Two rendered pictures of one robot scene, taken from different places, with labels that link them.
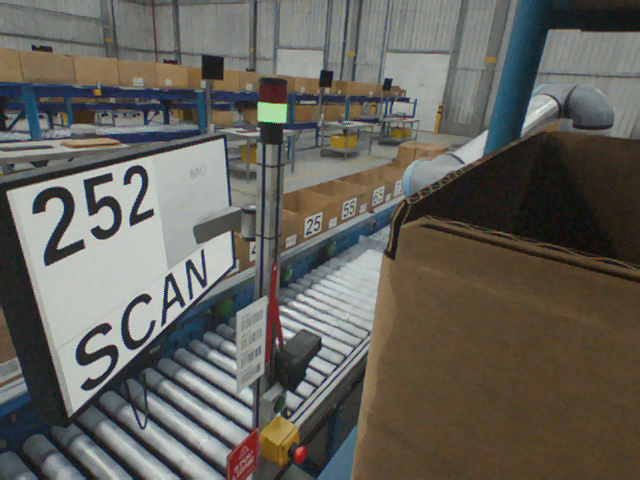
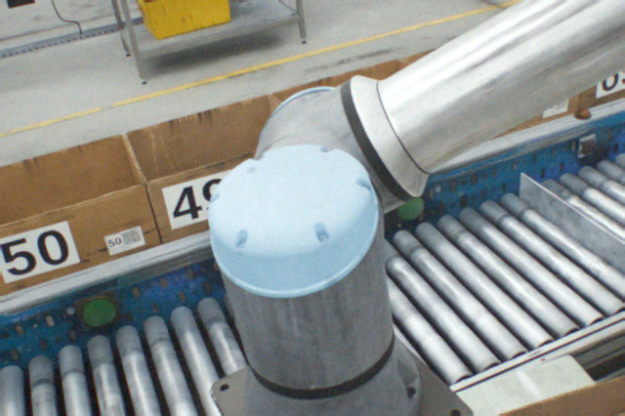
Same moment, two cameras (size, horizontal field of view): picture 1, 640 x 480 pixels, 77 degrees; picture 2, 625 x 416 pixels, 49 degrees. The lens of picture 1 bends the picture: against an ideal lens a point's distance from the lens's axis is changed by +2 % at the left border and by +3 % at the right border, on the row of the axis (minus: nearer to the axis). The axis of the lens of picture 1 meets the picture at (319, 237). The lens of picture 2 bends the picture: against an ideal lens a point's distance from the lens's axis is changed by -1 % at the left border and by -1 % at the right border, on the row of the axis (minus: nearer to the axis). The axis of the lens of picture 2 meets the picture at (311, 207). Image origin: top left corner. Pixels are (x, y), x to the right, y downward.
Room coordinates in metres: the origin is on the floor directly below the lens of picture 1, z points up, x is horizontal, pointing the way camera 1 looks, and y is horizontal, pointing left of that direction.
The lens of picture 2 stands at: (0.74, -0.79, 1.77)
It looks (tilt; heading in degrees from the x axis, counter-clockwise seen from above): 33 degrees down; 40
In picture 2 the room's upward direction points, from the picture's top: 8 degrees counter-clockwise
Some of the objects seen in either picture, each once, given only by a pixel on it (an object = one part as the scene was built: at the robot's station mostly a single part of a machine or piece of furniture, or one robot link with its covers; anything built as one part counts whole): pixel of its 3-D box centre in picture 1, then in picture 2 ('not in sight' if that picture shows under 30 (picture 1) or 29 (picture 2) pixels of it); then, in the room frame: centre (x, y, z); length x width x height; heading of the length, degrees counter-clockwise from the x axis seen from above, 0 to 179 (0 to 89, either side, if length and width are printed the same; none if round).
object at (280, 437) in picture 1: (291, 432); not in sight; (0.74, 0.03, 0.84); 0.15 x 0.09 x 0.07; 148
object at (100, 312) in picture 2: (226, 308); (99, 313); (1.32, 0.34, 0.81); 0.07 x 0.01 x 0.07; 148
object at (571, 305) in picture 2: (380, 266); (523, 264); (2.01, -0.36, 0.72); 0.52 x 0.05 x 0.05; 58
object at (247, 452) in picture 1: (251, 451); not in sight; (0.67, 0.12, 0.85); 0.16 x 0.01 x 0.13; 148
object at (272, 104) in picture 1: (272, 103); not in sight; (0.75, 0.10, 1.62); 0.05 x 0.05 x 0.06
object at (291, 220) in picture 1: (250, 233); (220, 164); (1.76, 0.33, 0.96); 0.39 x 0.29 x 0.17; 148
